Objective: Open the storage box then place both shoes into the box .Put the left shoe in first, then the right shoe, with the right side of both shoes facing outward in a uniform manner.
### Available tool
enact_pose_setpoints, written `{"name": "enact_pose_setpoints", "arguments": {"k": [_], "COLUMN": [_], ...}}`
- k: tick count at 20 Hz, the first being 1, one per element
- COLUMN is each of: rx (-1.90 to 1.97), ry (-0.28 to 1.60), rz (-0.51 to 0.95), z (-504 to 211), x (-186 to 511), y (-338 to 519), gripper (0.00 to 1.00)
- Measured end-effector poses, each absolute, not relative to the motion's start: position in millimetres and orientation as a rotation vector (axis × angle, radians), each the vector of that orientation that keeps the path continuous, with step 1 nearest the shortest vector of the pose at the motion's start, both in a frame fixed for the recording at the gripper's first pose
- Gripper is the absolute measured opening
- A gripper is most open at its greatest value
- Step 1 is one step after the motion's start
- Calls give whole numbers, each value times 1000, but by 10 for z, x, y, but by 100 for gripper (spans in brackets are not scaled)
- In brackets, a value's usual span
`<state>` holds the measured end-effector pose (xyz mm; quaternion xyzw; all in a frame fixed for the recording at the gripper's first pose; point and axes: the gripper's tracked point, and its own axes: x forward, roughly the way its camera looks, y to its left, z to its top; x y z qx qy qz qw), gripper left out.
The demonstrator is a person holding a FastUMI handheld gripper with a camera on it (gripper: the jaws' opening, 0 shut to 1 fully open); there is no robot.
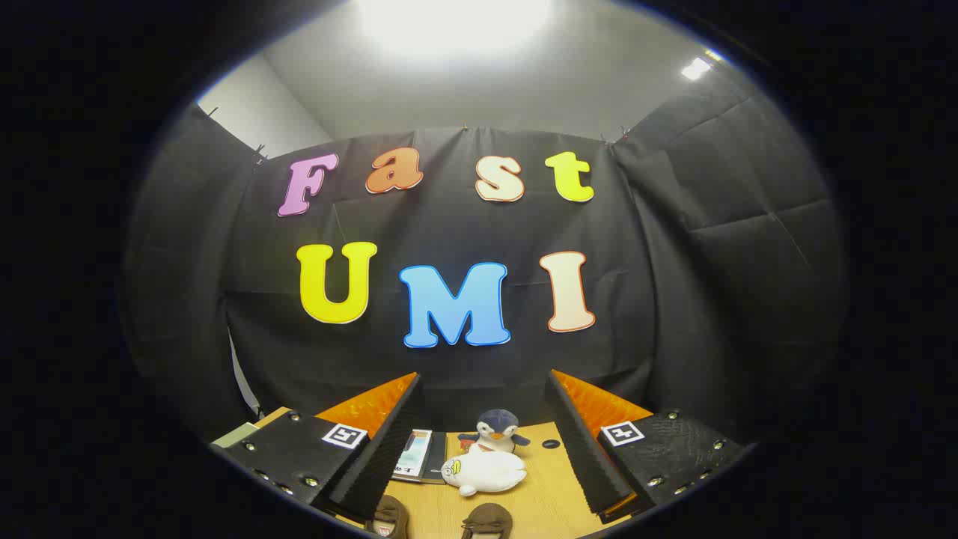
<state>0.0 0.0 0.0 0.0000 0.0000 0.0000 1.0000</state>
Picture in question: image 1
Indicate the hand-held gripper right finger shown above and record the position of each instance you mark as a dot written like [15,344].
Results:
[587,457]

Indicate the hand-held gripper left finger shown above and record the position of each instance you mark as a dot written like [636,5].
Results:
[385,464]

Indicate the brown fuzzy shoe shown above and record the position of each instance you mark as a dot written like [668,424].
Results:
[389,516]
[486,518]

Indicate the pale green fabric storage box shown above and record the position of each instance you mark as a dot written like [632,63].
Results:
[236,435]

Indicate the light blue cover book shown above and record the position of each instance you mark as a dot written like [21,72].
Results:
[414,453]

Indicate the dark blue penguin plush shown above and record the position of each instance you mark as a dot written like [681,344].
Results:
[495,427]

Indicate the white duck plush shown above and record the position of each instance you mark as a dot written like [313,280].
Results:
[486,471]

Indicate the small ceiling light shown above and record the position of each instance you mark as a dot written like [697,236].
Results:
[696,69]

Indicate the large ceiling light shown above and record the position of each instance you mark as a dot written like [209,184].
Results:
[449,22]

